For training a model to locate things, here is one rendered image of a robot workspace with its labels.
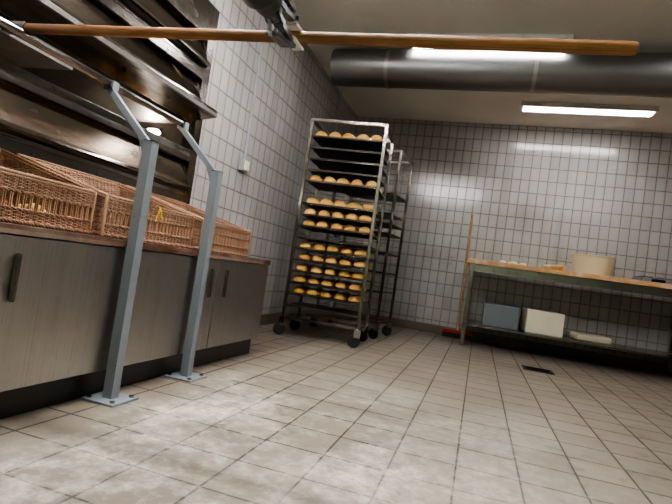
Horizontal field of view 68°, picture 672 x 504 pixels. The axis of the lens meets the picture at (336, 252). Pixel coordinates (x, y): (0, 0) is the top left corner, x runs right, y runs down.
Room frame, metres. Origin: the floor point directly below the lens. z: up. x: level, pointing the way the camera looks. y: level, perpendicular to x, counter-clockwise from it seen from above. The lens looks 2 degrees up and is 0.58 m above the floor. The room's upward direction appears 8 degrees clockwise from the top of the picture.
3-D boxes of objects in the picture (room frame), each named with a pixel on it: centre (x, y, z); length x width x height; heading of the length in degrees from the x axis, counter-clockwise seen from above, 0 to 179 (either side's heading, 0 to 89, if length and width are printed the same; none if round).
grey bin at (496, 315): (5.37, -1.86, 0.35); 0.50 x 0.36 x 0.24; 163
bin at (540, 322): (5.25, -2.26, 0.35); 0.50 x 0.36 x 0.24; 165
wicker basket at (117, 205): (2.10, 0.98, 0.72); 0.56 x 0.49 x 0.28; 162
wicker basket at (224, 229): (2.69, 0.80, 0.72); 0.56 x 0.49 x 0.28; 165
